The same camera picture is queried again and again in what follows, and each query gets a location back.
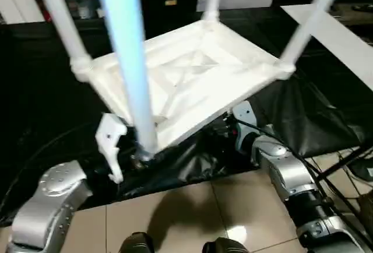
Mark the white flat panel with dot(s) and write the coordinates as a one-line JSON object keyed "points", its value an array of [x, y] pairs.
{"points": [[344, 46]]}

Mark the black left robot foot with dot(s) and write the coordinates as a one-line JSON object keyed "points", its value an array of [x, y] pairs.
{"points": [[138, 244]]}

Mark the black remote control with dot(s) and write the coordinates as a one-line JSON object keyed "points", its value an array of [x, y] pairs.
{"points": [[362, 7]]}

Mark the small white cup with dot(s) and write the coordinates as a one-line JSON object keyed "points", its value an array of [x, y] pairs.
{"points": [[101, 12], [84, 12]]}

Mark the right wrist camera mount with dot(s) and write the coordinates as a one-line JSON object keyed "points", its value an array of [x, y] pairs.
{"points": [[244, 111]]}

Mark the grey power adapter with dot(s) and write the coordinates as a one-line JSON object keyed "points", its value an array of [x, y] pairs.
{"points": [[364, 170]]}

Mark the brown woven basket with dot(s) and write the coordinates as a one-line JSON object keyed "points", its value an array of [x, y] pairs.
{"points": [[367, 215]]}

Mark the red item in cabinet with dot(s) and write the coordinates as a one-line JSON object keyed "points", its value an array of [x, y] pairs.
{"points": [[47, 14]]}

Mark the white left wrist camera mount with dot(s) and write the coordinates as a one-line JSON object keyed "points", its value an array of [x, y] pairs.
{"points": [[109, 136]]}

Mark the black cabinet with gold label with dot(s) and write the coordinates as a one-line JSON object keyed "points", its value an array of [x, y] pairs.
{"points": [[175, 17]]}

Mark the black stand bar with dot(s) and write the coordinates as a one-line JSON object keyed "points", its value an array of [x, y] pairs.
{"points": [[344, 164]]}

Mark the black robot foot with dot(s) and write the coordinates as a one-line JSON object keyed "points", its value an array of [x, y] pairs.
{"points": [[224, 245], [138, 244]]}

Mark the black right robot foot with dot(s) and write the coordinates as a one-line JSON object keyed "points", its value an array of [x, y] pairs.
{"points": [[224, 245]]}

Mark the black work mat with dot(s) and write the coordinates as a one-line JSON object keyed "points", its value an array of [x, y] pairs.
{"points": [[43, 104]]}

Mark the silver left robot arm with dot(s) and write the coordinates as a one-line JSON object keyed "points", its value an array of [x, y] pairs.
{"points": [[55, 183]]}

